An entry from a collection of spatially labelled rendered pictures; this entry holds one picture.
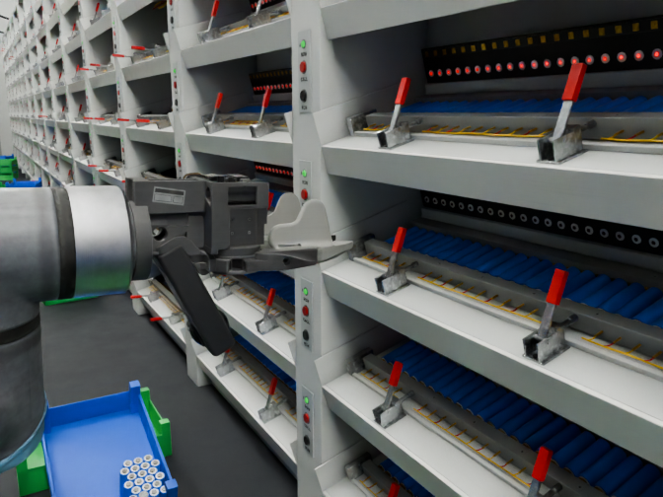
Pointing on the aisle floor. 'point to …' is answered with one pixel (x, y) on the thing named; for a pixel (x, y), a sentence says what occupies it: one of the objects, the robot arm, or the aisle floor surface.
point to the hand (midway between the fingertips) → (331, 248)
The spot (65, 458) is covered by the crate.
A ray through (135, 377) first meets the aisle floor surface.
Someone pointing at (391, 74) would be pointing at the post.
